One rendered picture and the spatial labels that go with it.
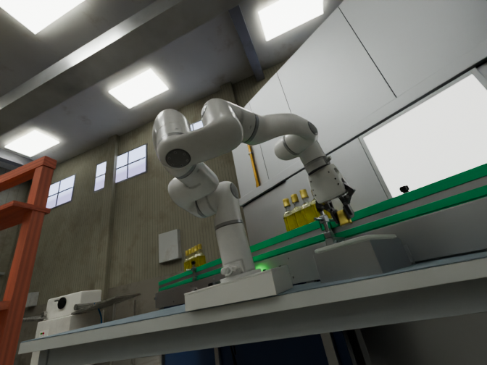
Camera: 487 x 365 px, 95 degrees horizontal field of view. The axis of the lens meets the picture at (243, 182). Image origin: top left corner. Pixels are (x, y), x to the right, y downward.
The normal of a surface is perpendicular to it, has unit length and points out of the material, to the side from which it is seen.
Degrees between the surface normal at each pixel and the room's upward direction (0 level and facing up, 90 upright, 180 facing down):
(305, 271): 90
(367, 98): 90
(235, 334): 90
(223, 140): 155
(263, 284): 90
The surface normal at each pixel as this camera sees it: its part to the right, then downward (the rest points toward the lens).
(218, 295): -0.35, -0.34
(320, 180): -0.72, 0.15
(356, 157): -0.77, -0.14
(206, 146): 0.27, 0.64
